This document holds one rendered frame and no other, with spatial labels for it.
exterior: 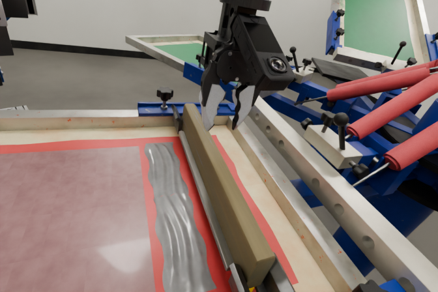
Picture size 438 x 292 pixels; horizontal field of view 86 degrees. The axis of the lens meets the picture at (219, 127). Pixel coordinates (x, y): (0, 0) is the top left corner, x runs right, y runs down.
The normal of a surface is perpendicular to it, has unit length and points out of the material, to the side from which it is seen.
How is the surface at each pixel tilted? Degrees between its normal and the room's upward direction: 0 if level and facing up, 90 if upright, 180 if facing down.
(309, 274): 0
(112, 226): 0
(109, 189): 0
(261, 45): 26
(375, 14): 32
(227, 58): 89
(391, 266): 90
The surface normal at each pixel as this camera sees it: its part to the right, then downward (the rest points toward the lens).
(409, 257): 0.19, -0.83
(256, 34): 0.32, -0.50
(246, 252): -0.92, 0.03
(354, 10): 0.07, -0.44
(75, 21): 0.33, 0.55
